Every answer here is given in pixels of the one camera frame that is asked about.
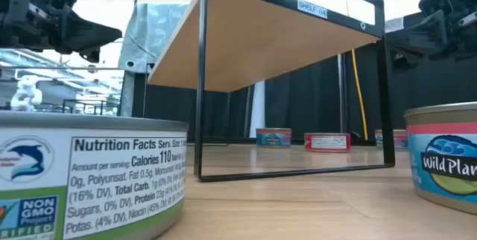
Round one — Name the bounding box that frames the Wild Planet seafood can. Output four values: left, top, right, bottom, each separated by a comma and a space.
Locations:
256, 127, 292, 148
404, 101, 477, 215
374, 129, 409, 151

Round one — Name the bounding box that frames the grey metal pole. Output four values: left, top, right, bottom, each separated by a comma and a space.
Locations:
337, 53, 346, 133

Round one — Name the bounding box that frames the wide black curtain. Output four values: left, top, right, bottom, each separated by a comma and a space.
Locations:
264, 10, 477, 140

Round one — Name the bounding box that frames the small grey tarp piece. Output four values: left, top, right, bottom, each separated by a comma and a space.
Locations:
385, 16, 405, 34

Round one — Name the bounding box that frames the grey tarp with grommets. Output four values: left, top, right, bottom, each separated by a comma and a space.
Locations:
118, 1, 189, 116

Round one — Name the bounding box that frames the narrow black curtain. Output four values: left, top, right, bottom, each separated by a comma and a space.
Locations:
132, 72, 256, 140

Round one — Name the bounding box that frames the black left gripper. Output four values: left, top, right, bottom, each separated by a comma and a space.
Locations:
0, 0, 123, 64

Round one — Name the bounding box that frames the yellow cable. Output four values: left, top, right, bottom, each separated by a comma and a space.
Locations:
344, 0, 369, 141

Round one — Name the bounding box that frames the white fabric strip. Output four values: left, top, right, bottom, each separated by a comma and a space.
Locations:
248, 80, 266, 139

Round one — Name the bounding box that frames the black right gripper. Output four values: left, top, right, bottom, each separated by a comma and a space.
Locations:
385, 0, 477, 66

